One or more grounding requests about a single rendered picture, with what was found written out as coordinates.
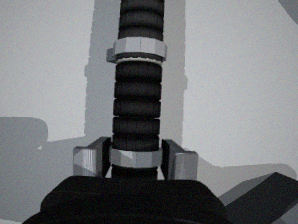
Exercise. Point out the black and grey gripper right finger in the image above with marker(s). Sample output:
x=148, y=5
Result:
x=178, y=164

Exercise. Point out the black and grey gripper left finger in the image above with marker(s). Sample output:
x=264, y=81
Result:
x=92, y=160

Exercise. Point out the grey metal band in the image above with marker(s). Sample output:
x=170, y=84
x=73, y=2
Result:
x=135, y=45
x=135, y=159

